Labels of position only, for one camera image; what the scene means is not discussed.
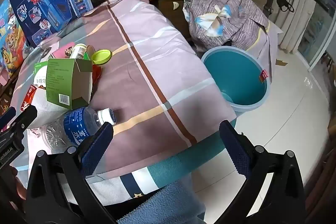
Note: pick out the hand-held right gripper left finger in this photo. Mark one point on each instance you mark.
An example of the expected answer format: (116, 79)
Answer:
(95, 150)

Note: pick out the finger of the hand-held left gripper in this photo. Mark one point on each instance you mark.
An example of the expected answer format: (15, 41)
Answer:
(6, 117)
(26, 116)

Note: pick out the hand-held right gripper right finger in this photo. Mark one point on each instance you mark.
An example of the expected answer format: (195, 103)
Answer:
(236, 150)

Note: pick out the red soda can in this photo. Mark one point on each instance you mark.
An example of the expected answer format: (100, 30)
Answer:
(27, 98)

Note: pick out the clear blue-label water bottle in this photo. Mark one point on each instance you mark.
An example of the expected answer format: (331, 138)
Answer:
(76, 121)

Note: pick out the green clear snack packet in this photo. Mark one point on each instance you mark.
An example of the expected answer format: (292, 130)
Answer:
(39, 74)

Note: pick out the green cardboard box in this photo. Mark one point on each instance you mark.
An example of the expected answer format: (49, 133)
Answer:
(60, 77)

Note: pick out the blue plastic bin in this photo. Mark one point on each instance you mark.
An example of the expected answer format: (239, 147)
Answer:
(236, 74)

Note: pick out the small white drink bottle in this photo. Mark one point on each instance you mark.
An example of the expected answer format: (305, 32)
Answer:
(78, 50)

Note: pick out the lime green plastic lid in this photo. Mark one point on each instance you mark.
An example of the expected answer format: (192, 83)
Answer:
(101, 56)

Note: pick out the person's left hand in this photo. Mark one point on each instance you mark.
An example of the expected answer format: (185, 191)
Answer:
(19, 187)

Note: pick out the cartoon puppy toy box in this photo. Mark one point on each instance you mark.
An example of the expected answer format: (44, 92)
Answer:
(9, 37)

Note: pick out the cardboard scrap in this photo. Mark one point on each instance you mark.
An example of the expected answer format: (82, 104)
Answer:
(281, 62)

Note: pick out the wooden stool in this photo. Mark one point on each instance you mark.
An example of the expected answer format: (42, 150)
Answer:
(329, 60)

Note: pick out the grey folded garment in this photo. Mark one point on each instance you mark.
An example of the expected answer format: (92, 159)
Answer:
(236, 19)

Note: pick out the white curtain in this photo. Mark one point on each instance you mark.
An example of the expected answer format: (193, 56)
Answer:
(296, 22)

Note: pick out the dark wooden nightstand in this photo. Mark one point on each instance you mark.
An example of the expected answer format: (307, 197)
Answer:
(168, 11)

